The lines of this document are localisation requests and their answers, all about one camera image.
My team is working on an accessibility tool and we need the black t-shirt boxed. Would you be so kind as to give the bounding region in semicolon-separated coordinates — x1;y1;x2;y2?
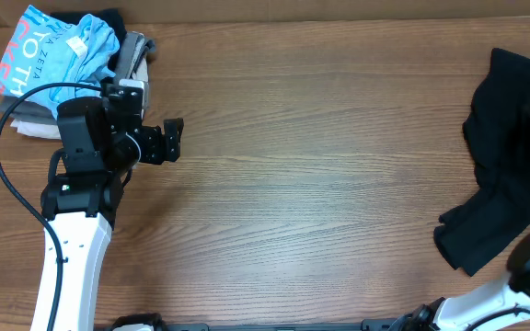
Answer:
433;48;530;276

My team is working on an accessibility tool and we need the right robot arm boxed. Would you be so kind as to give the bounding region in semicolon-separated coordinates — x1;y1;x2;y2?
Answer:
389;234;530;331

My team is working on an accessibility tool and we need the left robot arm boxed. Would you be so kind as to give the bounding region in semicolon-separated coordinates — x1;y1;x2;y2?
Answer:
30;79;183;330

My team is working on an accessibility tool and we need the folded grey garment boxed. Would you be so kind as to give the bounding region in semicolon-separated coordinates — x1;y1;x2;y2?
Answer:
11;31;156;125

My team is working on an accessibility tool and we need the light blue printed t-shirt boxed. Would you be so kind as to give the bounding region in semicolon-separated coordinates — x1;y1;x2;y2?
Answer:
0;6;120;117

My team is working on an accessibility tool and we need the folded beige garment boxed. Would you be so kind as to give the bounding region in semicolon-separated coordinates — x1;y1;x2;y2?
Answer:
10;55;150;140

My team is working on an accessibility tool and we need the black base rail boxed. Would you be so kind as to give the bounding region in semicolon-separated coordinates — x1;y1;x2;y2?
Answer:
96;314;406;331

